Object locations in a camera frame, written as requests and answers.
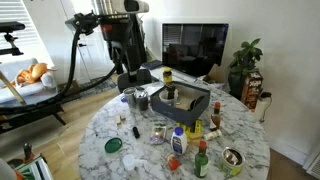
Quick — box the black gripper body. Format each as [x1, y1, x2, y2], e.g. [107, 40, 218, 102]
[109, 39, 134, 67]

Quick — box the small black toy car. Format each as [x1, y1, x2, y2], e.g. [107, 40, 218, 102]
[132, 126, 141, 139]

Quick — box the orange plush toy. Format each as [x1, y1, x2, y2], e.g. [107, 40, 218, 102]
[10, 62, 58, 88]

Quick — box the dark hanging jacket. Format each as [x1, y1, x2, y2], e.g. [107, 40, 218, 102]
[131, 13, 148, 69]

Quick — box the dark blue book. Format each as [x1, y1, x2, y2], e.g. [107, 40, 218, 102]
[141, 59, 163, 71]

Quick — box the grey floor rug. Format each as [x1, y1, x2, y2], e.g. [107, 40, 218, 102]
[61, 74, 118, 101]

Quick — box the metal cup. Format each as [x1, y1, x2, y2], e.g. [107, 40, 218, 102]
[122, 86, 138, 109]

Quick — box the yellow lidded jar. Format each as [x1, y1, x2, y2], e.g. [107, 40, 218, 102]
[162, 67, 173, 85]

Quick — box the black cup with utensils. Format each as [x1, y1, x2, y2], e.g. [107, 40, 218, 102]
[136, 90, 150, 112]

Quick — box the brown cardboard floor box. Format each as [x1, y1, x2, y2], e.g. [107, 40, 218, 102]
[57, 79, 81, 96]

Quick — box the dark glass bottle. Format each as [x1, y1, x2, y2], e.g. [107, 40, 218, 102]
[166, 83, 177, 100]

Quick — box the white cup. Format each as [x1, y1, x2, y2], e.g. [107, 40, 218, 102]
[158, 89, 179, 107]

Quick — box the black flat screen monitor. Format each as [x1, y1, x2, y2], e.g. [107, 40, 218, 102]
[161, 22, 230, 78]

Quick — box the dark grey cardboard box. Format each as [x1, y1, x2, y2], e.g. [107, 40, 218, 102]
[149, 80, 212, 127]

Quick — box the clear snack packet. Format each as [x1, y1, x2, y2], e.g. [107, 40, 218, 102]
[148, 124, 168, 146]

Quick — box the black round bowl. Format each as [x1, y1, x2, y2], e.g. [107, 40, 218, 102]
[188, 95, 207, 112]

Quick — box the green round plastic lid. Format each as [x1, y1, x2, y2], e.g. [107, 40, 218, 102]
[104, 137, 123, 154]

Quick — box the grey sofa bench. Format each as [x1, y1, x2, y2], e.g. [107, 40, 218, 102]
[0, 57, 67, 134]

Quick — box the yellow flat box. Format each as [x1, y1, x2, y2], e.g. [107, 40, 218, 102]
[175, 119, 204, 139]

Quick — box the white glue bottle blue cap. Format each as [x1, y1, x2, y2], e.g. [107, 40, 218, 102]
[170, 126, 188, 156]

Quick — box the clear plastic cup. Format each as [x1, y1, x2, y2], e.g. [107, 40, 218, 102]
[122, 154, 137, 173]

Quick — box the brown sauce bottle red cap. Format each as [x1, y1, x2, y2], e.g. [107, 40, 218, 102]
[209, 101, 222, 132]

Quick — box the wooden slanted stick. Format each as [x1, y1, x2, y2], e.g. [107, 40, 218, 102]
[0, 70, 27, 105]

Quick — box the small red capped bottle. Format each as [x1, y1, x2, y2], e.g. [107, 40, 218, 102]
[165, 152, 181, 171]

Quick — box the small white pill bottle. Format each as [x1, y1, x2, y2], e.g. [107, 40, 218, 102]
[203, 129, 223, 141]

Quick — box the green potted plant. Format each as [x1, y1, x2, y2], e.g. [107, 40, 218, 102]
[227, 37, 264, 100]

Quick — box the green glass bottle red cap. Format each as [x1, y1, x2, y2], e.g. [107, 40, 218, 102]
[194, 140, 210, 179]

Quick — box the orange brown game box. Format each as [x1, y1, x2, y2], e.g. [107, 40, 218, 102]
[240, 70, 264, 113]

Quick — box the red black hand tool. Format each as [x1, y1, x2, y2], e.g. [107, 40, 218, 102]
[22, 142, 35, 164]

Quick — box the green white striped box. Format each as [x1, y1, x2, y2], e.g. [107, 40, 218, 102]
[14, 155, 54, 180]

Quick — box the open green tin can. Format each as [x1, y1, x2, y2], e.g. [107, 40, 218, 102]
[219, 146, 246, 177]

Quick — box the white floor vent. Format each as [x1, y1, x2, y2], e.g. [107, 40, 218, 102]
[302, 143, 320, 180]

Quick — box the black camera stand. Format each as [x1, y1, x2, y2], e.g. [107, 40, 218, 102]
[0, 21, 27, 57]

